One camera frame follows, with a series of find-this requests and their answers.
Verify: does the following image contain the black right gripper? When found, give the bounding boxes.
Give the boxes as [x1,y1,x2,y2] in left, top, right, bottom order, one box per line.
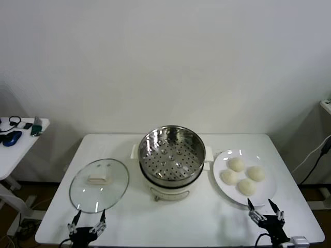
[247,197,291,248]

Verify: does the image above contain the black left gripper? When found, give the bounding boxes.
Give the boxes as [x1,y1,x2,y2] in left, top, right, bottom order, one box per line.
[67,208,108,248]

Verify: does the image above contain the white steamed baozi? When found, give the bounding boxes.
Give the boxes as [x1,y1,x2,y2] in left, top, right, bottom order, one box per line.
[237,178,257,196]
[220,169,239,186]
[227,157,246,173]
[247,165,266,182]

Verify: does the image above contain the glass lid with white handle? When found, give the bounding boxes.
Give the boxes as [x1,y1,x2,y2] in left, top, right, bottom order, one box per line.
[69,158,130,214]

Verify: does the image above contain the stainless steel steamer basket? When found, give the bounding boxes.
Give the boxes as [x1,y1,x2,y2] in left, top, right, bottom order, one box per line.
[138,125,207,187]

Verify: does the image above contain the white round plate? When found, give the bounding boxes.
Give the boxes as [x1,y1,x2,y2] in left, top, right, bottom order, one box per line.
[213,148,278,207]

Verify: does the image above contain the white stand base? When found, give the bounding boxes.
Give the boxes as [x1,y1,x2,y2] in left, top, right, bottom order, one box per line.
[309,187,331,210]

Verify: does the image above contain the white side table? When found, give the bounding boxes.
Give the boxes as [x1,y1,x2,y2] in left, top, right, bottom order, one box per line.
[0,117,50,236]

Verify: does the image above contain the green and grey tool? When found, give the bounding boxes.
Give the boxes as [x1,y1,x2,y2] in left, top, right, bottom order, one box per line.
[30,116,43,137]

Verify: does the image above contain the blue and black object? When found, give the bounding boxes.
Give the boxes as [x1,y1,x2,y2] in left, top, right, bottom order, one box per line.
[0,130,23,147]

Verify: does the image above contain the white shelf with green label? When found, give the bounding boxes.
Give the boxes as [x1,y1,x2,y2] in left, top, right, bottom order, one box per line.
[320,98,331,115]

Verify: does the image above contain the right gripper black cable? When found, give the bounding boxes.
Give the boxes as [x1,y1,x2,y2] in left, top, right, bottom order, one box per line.
[255,233,271,248]

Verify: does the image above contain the floor cable bundle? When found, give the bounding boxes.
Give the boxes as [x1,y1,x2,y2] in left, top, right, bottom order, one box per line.
[14,220,37,238]

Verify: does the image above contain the white wall cable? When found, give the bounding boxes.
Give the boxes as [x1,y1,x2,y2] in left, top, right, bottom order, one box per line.
[292,135,331,176]

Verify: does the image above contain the black cable with plug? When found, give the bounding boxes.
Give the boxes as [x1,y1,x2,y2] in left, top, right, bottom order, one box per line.
[299,141,331,185]

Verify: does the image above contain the black cable loop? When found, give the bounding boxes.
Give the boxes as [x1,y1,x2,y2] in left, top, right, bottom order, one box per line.
[1,115,22,133]

